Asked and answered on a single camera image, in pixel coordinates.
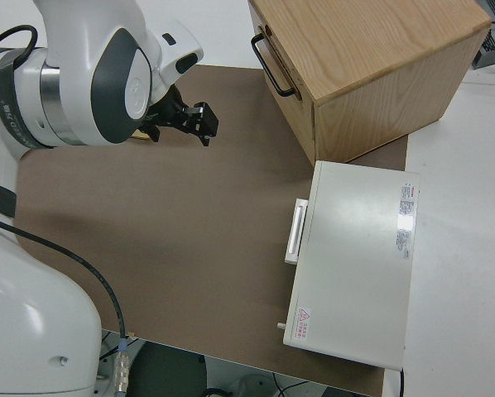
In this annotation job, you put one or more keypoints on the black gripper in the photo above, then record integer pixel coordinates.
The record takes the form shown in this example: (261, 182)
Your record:
(169, 118)

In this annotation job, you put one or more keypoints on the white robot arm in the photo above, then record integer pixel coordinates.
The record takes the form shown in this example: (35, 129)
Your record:
(78, 62)

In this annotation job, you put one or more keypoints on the light wooden drawer cabinet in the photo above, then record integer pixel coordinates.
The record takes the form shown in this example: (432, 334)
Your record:
(376, 49)

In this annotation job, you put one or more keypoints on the brown table mat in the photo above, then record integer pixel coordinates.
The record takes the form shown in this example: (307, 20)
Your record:
(169, 227)

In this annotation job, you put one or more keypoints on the white toaster oven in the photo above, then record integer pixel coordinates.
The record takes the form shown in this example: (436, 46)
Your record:
(355, 256)

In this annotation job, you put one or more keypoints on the white oven knob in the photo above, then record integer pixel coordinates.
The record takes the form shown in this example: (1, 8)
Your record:
(280, 325)

